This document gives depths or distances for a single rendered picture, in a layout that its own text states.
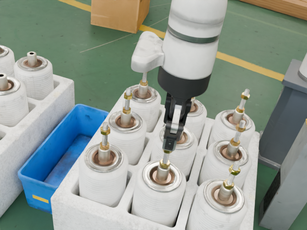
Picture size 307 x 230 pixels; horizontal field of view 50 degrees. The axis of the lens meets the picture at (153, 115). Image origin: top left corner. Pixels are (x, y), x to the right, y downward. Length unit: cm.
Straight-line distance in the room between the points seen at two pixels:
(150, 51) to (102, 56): 103
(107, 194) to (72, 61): 86
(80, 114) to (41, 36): 69
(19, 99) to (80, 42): 80
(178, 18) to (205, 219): 36
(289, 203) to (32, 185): 60
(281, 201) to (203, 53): 52
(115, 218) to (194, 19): 40
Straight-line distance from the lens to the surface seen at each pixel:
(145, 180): 62
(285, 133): 103
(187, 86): 45
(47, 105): 89
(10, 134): 82
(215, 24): 42
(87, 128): 103
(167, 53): 44
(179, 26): 42
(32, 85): 91
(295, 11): 239
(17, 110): 84
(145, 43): 47
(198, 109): 80
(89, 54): 148
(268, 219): 92
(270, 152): 108
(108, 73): 136
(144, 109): 79
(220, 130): 78
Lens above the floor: 73
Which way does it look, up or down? 39 degrees down
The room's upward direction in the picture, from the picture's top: 9 degrees clockwise
